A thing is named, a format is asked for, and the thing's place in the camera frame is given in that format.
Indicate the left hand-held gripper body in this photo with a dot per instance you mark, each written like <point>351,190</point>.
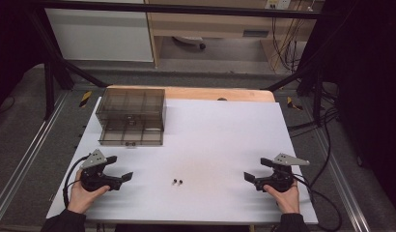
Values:
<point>94,180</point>

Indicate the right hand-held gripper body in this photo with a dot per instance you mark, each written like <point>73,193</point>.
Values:
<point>279,179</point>

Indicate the transparent grey drawer organizer box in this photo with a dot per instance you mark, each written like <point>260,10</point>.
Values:
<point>131,112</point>

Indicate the person's right hand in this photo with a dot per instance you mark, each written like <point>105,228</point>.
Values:
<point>288,199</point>

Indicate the person's left hand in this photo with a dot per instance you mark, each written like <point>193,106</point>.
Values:
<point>80,199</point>

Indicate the white board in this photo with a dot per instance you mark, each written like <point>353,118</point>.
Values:
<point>205,138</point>

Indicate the yellow black striped tape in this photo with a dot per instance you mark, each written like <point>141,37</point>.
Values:
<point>293,103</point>
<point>85,98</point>

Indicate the black curtain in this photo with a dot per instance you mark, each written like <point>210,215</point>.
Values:
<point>11,45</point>
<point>370,96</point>

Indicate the white cabinet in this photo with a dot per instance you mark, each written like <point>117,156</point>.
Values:
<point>99,37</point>

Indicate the office chair base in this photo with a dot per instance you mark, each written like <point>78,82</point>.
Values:
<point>190,41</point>

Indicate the light wooden desk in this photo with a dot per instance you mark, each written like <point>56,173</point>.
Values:
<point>212,25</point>

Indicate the white power strip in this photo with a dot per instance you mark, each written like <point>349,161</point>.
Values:
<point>277,4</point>

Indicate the aluminium floor rail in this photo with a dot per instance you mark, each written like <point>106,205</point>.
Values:
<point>342,183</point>
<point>28,151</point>

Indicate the black metal frame stand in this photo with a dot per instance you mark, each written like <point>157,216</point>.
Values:
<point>57,69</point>
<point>310,77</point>

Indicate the black metal frame bar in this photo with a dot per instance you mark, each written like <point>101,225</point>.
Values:
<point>186,8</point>

